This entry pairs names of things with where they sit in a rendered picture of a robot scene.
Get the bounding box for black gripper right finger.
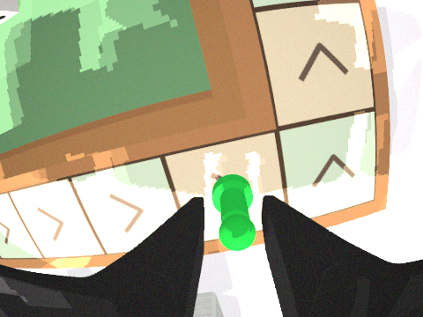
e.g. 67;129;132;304
261;195;423;317

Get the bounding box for orange square board ring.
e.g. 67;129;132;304
0;0;390;269

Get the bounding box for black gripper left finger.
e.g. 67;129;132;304
0;196;204;317

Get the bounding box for green game pawn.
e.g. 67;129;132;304
211;175;256;251

